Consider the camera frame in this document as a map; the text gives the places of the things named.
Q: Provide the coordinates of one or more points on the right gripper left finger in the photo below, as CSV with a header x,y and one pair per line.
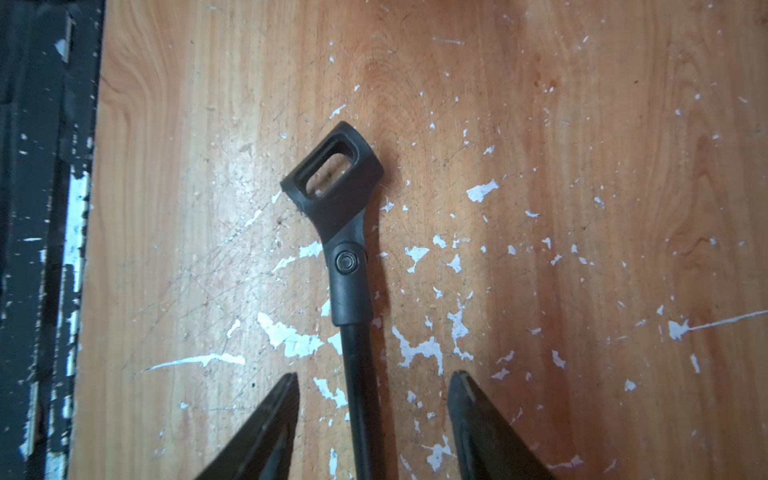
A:
x,y
262,448

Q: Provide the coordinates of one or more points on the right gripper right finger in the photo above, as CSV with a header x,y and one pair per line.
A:
x,y
487,445

